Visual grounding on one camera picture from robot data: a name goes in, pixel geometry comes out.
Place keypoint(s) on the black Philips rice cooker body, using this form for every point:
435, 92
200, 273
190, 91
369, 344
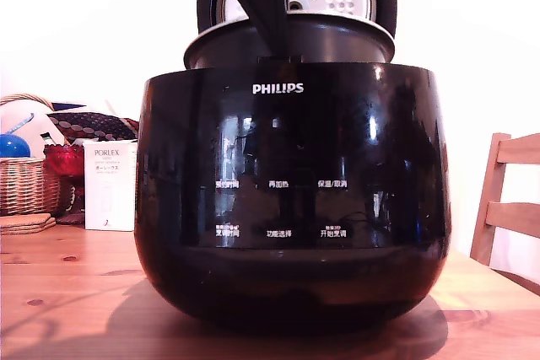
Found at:
295, 145

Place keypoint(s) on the white bag with blue print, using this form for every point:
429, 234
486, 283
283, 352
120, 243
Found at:
29, 117

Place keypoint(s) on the cork coaster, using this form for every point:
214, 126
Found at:
29, 228
25, 219

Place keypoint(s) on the wooden chair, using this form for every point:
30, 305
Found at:
491, 191

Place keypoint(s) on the woven wicker basket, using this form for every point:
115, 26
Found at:
25, 187

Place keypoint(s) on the dark patterned cloth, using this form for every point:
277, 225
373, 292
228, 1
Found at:
93, 124

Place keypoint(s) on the blue round ball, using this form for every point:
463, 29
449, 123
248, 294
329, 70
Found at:
12, 147

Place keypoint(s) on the dark metal pot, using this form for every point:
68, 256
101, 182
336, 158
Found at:
337, 41

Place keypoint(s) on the white Porlex box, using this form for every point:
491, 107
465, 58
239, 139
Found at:
109, 191

